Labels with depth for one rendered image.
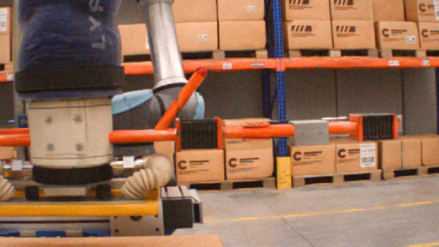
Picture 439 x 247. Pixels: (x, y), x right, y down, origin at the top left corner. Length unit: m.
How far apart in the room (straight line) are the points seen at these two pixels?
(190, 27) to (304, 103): 2.36
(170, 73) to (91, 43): 0.72
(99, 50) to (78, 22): 0.07
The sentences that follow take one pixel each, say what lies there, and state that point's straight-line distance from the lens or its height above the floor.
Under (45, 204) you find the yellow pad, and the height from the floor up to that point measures 1.07.
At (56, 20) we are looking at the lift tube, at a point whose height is 1.41.
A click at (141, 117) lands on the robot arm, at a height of 1.20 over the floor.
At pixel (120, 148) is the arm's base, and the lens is 1.86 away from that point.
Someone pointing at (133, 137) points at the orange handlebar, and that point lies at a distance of 1.30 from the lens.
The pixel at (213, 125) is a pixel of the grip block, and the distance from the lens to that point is 1.29.
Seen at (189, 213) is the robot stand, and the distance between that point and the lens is 2.00.
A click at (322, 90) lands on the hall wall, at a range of 10.11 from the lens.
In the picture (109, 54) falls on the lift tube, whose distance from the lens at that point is 1.27.
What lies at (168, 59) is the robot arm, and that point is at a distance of 1.96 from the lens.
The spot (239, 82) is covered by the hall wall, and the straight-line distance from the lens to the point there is 9.88.
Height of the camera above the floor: 1.27
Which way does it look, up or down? 3 degrees down
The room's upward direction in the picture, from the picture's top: 2 degrees counter-clockwise
